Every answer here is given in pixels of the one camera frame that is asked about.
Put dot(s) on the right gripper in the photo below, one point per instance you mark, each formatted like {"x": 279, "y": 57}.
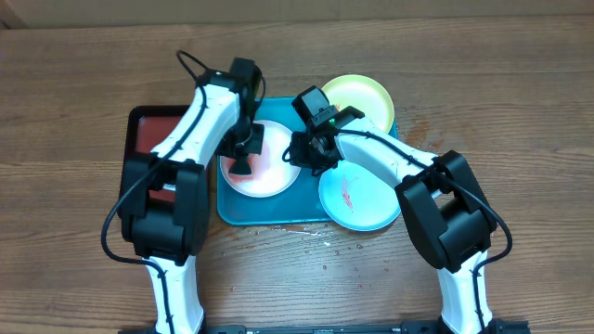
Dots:
{"x": 303, "y": 160}

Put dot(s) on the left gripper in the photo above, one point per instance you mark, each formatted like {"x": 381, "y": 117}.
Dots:
{"x": 255, "y": 146}

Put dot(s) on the green and pink sponge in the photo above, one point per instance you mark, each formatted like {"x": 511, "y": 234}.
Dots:
{"x": 240, "y": 166}

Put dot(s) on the white plate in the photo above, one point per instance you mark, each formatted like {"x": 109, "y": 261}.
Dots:
{"x": 270, "y": 175}

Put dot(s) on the light blue plate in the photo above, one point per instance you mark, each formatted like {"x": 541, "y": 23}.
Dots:
{"x": 356, "y": 199}

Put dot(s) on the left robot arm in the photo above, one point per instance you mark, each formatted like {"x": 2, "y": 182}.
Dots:
{"x": 167, "y": 237}

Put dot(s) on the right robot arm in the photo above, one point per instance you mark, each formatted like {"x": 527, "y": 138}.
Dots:
{"x": 448, "y": 218}

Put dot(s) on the teal plastic tray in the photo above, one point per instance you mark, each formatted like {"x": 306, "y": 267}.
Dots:
{"x": 298, "y": 204}

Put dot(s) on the black tray with red water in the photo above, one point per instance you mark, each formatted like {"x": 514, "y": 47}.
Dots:
{"x": 147, "y": 127}

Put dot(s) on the yellow-green plate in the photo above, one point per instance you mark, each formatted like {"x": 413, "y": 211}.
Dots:
{"x": 364, "y": 94}

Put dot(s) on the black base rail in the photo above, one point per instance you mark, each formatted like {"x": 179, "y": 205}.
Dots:
{"x": 496, "y": 326}

